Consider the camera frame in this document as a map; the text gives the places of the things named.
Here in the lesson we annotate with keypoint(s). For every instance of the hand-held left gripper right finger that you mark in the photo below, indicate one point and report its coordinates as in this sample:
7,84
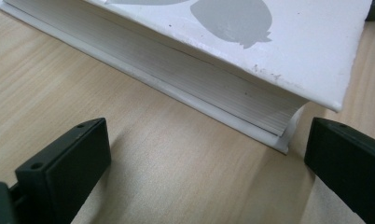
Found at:
350,168

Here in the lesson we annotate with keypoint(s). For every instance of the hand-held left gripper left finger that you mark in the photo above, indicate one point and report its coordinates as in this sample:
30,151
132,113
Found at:
64,174

